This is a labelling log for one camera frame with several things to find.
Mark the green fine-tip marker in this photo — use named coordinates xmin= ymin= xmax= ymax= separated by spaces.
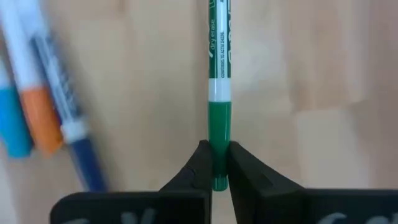
xmin=207 ymin=0 xmax=233 ymax=192

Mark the white marker blue cap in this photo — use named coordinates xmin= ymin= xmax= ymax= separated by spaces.
xmin=0 ymin=57 xmax=34 ymax=160

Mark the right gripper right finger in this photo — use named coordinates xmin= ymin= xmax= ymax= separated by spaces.
xmin=228 ymin=141 xmax=398 ymax=224

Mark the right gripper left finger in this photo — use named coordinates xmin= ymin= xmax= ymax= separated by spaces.
xmin=49 ymin=139 xmax=214 ymax=224

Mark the purple fine-tip marker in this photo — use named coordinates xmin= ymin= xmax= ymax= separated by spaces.
xmin=29 ymin=32 xmax=108 ymax=193

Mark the white marker orange cap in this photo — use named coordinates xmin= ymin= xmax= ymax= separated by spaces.
xmin=0 ymin=0 xmax=65 ymax=156

